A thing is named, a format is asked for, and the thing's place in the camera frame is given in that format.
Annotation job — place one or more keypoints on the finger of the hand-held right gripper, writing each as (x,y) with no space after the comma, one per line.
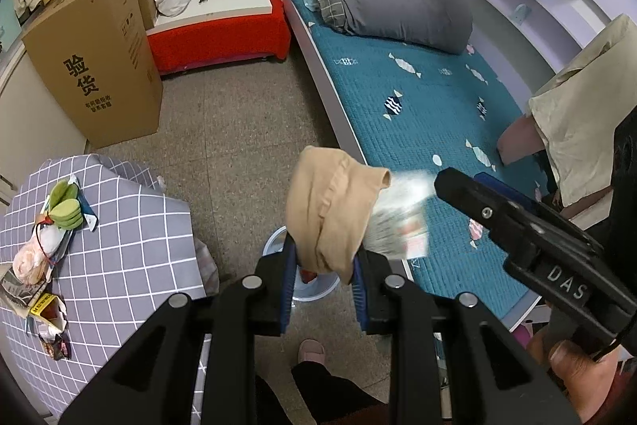
(502,188)
(477,208)

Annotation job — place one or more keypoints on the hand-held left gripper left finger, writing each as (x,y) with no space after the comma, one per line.
(287,290)

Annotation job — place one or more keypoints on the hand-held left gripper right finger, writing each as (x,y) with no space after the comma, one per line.
(359,295)

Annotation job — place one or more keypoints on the beige sock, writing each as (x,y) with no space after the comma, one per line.
(323,206)

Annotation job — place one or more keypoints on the person's right hand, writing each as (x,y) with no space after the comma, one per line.
(577,377)

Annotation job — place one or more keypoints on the pink cloth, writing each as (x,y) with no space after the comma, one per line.
(517,138)

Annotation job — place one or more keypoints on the pink slipper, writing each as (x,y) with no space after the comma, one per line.
(311,350)

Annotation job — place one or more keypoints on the beige cloth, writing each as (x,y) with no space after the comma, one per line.
(582,106)

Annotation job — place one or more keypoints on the grey checked tablecloth table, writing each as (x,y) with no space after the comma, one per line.
(124,245)

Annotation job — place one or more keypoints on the blue white toothpaste tube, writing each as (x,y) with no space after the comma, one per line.
(87,213)

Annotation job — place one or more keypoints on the dark snack packet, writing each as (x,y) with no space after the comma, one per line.
(59,348)

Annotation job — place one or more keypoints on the green felt leaf ornament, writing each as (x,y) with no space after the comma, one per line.
(64,211)

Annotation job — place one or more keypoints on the yellow label packet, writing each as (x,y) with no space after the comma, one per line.
(45,305)

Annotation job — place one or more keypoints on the plaid pillow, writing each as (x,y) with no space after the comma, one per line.
(328,2)

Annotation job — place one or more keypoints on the red covered bench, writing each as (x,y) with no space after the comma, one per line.
(214,41)

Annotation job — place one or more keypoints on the newspaper print packet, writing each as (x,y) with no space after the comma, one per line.
(15,293)

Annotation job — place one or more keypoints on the white board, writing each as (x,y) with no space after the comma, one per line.
(234,4)

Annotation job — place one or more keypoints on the large cardboard box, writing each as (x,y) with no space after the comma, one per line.
(89,56)

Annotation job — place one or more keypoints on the mint green cabinet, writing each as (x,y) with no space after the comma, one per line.
(30,116)

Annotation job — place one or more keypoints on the small cardboard box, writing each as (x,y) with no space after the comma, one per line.
(146,7)

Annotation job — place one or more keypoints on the white bed frame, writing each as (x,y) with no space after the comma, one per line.
(318,51)

